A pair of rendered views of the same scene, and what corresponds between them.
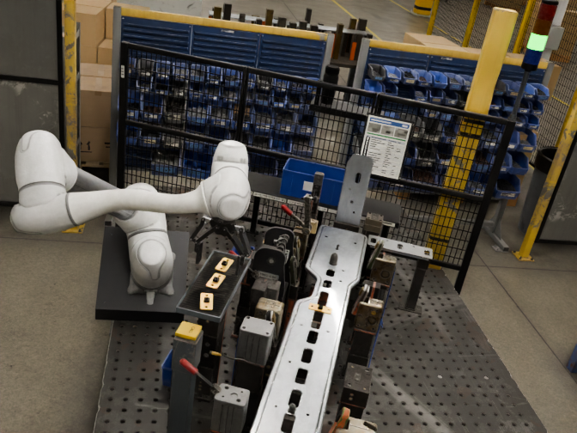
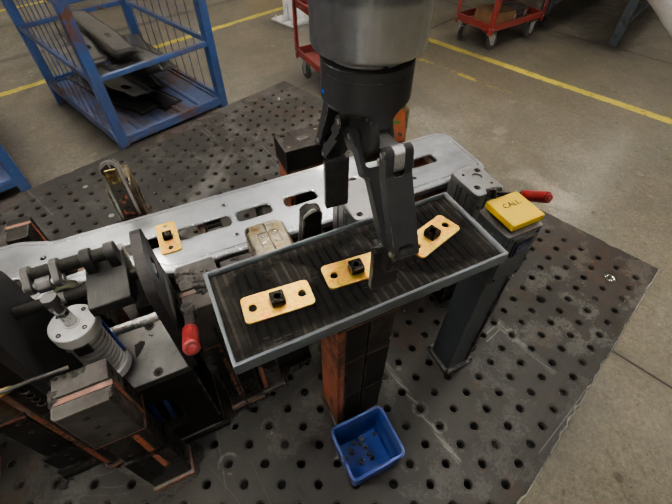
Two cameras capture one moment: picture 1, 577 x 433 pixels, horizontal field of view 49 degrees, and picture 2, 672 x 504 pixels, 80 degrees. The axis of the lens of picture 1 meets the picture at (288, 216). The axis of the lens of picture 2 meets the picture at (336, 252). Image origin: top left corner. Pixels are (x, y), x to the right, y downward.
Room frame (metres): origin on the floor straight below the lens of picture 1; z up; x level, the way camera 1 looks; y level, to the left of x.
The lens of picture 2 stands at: (1.90, 0.45, 1.55)
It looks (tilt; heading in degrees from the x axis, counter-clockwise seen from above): 48 degrees down; 237
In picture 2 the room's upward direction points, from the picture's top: straight up
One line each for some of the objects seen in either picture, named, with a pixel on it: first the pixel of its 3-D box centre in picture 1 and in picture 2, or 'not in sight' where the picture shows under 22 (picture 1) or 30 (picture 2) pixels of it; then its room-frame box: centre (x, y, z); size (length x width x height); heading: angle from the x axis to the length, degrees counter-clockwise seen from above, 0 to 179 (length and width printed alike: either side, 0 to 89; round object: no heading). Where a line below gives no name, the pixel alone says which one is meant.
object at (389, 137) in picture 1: (384, 147); not in sight; (2.88, -0.40, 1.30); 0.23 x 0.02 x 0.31; 83
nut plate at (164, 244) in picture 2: (320, 307); (167, 235); (1.88, -0.17, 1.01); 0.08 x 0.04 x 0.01; 82
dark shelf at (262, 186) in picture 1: (309, 196); not in sight; (2.80, -0.08, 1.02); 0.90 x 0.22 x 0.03; 83
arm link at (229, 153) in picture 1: (229, 168); not in sight; (1.69, 0.19, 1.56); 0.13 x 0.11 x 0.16; 11
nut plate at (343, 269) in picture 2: (215, 279); (356, 267); (1.70, 0.20, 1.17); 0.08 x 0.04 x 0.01; 168
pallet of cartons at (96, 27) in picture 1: (107, 55); not in sight; (6.59, 2.19, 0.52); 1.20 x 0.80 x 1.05; 9
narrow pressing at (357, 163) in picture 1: (354, 190); not in sight; (2.60, -0.27, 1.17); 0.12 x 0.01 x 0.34; 83
